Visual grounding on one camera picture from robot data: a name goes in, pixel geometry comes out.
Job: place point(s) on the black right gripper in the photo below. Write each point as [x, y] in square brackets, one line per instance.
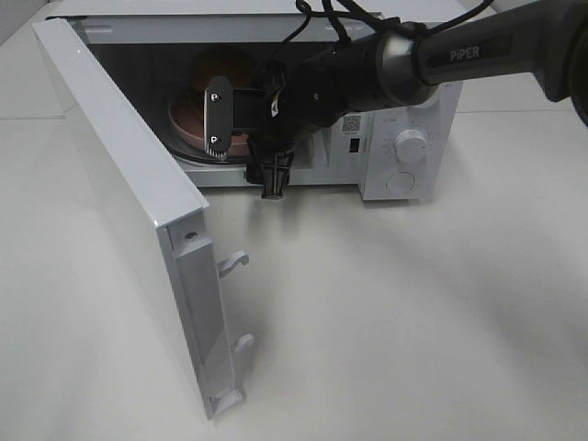
[268, 113]

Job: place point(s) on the pink round plate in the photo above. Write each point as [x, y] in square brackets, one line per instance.
[186, 113]

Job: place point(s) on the white microwave door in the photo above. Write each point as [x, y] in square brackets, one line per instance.
[156, 215]

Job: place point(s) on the burger with brown bun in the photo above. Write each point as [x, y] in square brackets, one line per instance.
[235, 64]

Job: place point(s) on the round white door release button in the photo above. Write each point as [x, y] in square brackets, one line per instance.
[401, 183]

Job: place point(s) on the white timer knob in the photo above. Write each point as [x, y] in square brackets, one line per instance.
[411, 146]

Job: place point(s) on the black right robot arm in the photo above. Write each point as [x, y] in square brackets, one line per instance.
[387, 63]

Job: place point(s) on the white warning label with QR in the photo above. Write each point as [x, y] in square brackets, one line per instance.
[351, 125]

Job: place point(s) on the glass microwave turntable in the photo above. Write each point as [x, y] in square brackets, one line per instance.
[181, 149]

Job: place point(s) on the white microwave oven body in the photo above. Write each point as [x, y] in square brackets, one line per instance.
[132, 73]

